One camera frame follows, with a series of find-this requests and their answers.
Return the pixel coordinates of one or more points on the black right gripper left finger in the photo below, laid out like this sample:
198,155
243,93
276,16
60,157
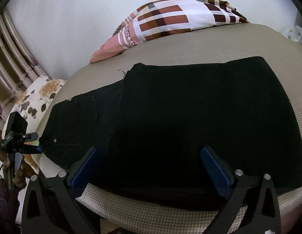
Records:
50,204

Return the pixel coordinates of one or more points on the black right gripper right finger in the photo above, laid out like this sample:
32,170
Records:
262,214

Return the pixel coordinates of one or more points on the black pants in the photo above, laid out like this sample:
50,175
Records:
150,129

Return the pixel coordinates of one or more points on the person's left hand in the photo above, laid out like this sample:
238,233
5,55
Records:
19,180

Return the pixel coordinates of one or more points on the floral pillow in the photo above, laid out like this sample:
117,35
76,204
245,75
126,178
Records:
33,103

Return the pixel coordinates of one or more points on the brown wooden headboard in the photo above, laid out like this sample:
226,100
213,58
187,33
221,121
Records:
18,67

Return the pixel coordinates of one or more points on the white dotted cloth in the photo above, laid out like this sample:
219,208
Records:
294,34

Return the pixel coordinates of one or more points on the brown white checkered pillow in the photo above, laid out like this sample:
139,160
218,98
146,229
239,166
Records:
162,18

